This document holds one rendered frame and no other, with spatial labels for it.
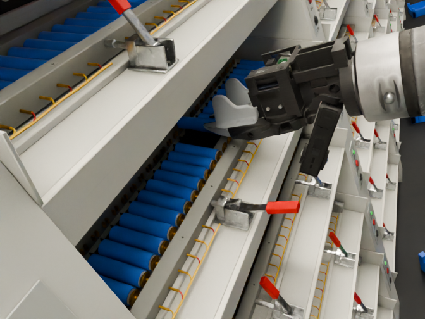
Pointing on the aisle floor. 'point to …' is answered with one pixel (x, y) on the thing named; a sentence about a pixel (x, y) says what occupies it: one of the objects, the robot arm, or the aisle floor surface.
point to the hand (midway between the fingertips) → (217, 125)
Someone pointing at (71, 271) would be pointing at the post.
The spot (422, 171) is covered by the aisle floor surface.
